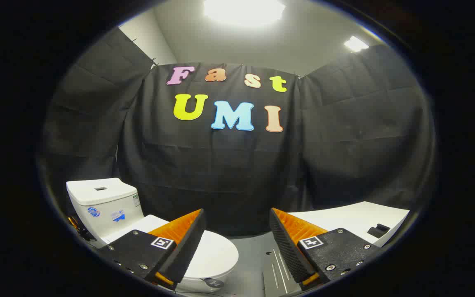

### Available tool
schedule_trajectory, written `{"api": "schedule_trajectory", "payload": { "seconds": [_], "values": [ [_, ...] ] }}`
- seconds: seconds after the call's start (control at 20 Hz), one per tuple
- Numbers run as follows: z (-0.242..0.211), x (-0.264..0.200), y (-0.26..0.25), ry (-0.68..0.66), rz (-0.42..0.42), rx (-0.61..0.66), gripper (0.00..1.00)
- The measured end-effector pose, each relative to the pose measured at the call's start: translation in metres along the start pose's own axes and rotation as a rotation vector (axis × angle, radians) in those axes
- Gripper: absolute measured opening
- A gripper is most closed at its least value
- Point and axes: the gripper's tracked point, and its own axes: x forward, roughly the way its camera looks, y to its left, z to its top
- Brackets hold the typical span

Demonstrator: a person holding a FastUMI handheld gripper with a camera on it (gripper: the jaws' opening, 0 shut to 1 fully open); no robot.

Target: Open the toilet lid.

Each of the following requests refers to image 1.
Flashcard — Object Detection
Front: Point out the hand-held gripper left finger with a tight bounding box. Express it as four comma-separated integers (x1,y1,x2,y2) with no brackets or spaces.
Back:
96,208,207,290

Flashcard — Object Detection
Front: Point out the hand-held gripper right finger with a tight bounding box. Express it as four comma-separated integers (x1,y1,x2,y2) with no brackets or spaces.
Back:
269,207,381,286

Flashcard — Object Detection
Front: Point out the white toilet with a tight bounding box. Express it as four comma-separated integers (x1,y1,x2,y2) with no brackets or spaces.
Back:
66,178,239,294

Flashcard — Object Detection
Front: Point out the white board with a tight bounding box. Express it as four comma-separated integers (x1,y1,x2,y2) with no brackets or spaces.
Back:
287,201,410,248

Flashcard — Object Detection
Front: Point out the black backdrop cloth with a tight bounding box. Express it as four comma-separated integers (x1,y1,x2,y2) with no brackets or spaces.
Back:
40,27,434,238

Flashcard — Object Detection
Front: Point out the orange black object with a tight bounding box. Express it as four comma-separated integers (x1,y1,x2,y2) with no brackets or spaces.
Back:
68,215,96,242

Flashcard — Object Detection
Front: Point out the small ceiling light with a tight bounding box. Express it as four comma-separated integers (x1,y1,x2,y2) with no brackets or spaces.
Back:
343,36,370,53

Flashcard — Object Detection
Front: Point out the large ceiling light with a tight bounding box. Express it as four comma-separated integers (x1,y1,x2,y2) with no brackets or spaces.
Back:
202,0,286,28

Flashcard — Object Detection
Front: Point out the black handle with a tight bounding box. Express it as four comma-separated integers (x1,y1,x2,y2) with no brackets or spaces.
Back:
367,224,390,238

